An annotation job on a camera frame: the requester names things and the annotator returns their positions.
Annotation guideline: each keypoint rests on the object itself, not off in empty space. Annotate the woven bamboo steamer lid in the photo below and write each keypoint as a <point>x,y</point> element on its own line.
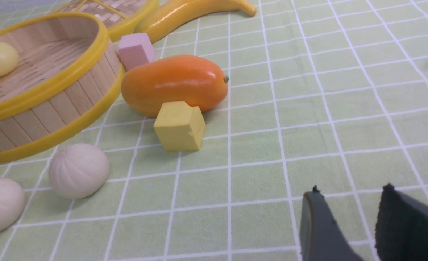
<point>119,16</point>

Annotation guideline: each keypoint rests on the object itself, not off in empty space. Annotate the yellow toy banana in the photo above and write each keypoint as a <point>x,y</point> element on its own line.
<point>171,15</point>

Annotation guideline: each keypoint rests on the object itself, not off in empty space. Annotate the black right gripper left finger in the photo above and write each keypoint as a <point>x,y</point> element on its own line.
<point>320,236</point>

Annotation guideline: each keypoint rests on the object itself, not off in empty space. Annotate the orange toy mango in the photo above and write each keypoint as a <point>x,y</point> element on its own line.
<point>188,78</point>

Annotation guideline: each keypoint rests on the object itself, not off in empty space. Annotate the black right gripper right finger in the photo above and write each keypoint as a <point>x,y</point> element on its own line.
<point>401,230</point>

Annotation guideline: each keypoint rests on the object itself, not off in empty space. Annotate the bamboo steamer tray yellow rim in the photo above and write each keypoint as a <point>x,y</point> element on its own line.
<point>68,75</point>

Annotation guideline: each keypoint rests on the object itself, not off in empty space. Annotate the pink foam cube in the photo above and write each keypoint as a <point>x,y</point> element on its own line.
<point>135,50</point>

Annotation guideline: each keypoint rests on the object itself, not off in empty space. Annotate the white bun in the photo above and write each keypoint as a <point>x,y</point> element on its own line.
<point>12,202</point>
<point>78,171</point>

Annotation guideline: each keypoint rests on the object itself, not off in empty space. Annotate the yellow foam cube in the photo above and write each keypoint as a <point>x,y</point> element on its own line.
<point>180,127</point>

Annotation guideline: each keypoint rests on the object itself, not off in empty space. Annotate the green checkered tablecloth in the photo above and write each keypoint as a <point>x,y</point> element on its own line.
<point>332,93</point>

